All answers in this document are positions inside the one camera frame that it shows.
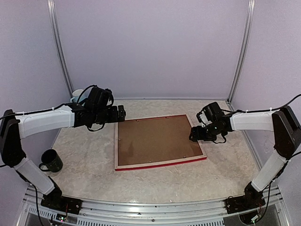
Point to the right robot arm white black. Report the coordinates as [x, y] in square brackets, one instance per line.
[283, 127]

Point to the left aluminium corner post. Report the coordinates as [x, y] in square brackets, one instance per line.
[59, 46]

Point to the red wooden picture frame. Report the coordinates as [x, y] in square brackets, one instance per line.
[116, 153]

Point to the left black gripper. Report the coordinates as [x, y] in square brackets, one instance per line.
[114, 117]

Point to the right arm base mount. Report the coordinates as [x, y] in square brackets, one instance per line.
[239, 204]

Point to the light blue mug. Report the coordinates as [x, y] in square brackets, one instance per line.
[75, 95]

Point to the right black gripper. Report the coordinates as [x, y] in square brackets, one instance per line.
[198, 135]

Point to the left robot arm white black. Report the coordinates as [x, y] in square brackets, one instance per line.
[16, 127]

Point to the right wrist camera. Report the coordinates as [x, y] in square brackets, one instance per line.
[201, 117]

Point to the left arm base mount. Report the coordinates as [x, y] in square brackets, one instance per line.
[64, 204]

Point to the aluminium corner post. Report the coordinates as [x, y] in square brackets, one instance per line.
[59, 46]
[243, 50]

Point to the right aluminium corner post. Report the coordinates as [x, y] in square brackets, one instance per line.
[243, 50]

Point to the dark green mug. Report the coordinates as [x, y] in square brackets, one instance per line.
[50, 161]

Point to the aluminium front rail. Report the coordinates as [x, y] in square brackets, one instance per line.
[105, 213]

